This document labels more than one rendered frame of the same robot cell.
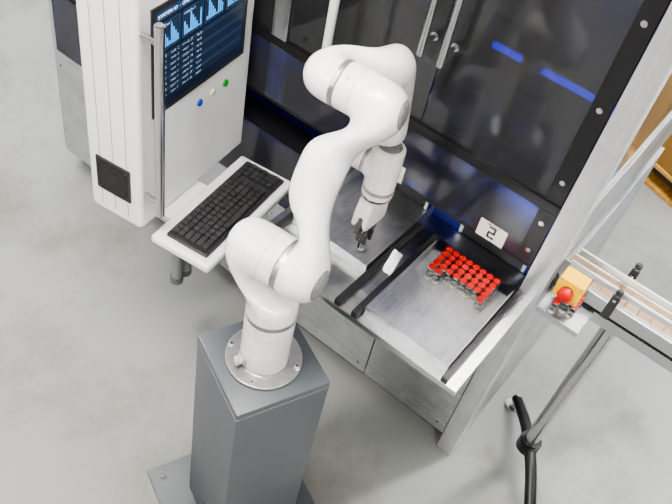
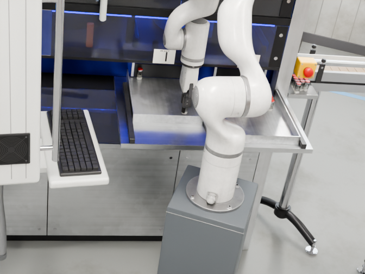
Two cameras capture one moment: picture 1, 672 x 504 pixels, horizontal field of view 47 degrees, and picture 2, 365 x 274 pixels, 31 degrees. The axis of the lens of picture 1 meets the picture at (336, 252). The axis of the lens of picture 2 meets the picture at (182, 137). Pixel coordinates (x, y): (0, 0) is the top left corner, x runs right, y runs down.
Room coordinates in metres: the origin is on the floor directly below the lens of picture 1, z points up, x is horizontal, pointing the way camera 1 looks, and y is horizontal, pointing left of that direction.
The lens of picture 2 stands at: (-0.08, 1.31, 2.14)
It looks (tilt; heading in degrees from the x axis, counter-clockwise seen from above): 33 degrees down; 319
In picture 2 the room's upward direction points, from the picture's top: 9 degrees clockwise
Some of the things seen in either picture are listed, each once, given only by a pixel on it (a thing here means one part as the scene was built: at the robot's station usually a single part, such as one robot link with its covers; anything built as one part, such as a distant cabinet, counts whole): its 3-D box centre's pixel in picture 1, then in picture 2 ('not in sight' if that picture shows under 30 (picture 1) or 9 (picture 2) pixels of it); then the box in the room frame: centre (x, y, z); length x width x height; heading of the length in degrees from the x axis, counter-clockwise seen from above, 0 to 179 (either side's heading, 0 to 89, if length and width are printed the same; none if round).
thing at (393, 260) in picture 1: (381, 271); not in sight; (1.42, -0.13, 0.91); 0.14 x 0.03 x 0.06; 151
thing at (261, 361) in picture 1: (267, 335); (219, 171); (1.09, 0.11, 0.95); 0.19 x 0.19 x 0.18
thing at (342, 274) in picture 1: (395, 265); (208, 112); (1.49, -0.17, 0.87); 0.70 x 0.48 x 0.02; 62
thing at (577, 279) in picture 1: (573, 284); (304, 66); (1.46, -0.63, 1.00); 0.08 x 0.07 x 0.07; 152
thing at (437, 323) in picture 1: (440, 302); (255, 114); (1.37, -0.30, 0.90); 0.34 x 0.26 x 0.04; 152
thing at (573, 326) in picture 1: (566, 307); (298, 88); (1.49, -0.66, 0.87); 0.14 x 0.13 x 0.02; 152
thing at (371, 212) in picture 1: (372, 206); (190, 74); (1.51, -0.07, 1.05); 0.10 x 0.07 x 0.11; 152
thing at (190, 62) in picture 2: (378, 188); (192, 58); (1.51, -0.07, 1.11); 0.09 x 0.08 x 0.03; 152
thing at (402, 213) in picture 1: (364, 214); (163, 95); (1.63, -0.05, 0.90); 0.34 x 0.26 x 0.04; 152
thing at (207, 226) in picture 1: (228, 205); (72, 139); (1.62, 0.34, 0.82); 0.40 x 0.14 x 0.02; 160
